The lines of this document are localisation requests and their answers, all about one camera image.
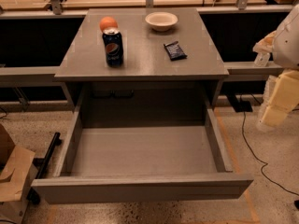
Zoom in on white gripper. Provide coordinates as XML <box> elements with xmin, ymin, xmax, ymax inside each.
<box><xmin>256</xmin><ymin>70</ymin><xmax>299</xmax><ymax>132</ymax></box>

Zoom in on blue pepsi can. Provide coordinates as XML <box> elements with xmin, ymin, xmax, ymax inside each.
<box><xmin>102</xmin><ymin>27</ymin><xmax>123</xmax><ymax>67</ymax></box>

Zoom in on black floor cable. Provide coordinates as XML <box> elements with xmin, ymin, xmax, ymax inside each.
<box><xmin>239</xmin><ymin>93</ymin><xmax>299</xmax><ymax>198</ymax></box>

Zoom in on dark snack bag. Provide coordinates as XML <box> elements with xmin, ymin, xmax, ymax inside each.
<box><xmin>164</xmin><ymin>41</ymin><xmax>187</xmax><ymax>61</ymax></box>

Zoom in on black cart frame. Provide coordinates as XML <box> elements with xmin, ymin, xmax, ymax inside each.
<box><xmin>27</xmin><ymin>133</ymin><xmax>62</xmax><ymax>204</ymax></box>

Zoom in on brown cardboard box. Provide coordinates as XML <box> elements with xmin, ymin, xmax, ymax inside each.
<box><xmin>0</xmin><ymin>124</ymin><xmax>36</xmax><ymax>224</ymax></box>

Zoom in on grey drawer cabinet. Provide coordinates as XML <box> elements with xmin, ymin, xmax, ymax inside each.
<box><xmin>55</xmin><ymin>8</ymin><xmax>228</xmax><ymax>120</ymax></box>

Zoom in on clear sanitizer bottle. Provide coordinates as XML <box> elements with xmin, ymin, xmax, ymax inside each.
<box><xmin>254</xmin><ymin>52</ymin><xmax>270</xmax><ymax>67</ymax></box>

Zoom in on white bowl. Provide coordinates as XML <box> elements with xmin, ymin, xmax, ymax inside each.
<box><xmin>145</xmin><ymin>12</ymin><xmax>178</xmax><ymax>32</ymax></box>

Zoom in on orange fruit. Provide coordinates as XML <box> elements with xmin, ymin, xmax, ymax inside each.
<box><xmin>99</xmin><ymin>17</ymin><xmax>118</xmax><ymax>31</ymax></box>

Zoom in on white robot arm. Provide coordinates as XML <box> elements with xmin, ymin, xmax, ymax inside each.
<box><xmin>253</xmin><ymin>5</ymin><xmax>299</xmax><ymax>132</ymax></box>

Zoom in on grey top drawer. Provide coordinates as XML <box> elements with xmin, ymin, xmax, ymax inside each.
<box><xmin>31</xmin><ymin>84</ymin><xmax>254</xmax><ymax>205</ymax></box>

